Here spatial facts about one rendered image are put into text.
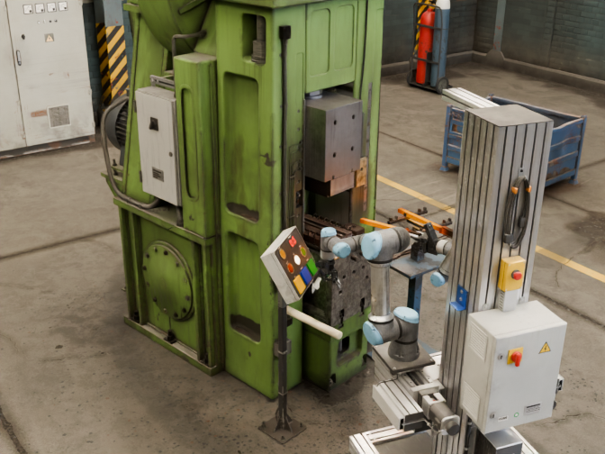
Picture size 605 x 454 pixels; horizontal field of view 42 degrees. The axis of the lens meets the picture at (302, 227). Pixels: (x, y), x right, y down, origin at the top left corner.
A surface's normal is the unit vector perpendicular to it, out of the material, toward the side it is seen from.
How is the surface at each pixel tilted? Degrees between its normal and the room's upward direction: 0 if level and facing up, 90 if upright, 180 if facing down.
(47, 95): 90
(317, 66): 90
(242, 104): 89
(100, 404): 0
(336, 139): 90
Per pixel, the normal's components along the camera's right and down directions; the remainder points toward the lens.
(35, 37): 0.59, 0.33
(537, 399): 0.35, 0.39
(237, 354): -0.69, 0.29
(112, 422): 0.01, -0.91
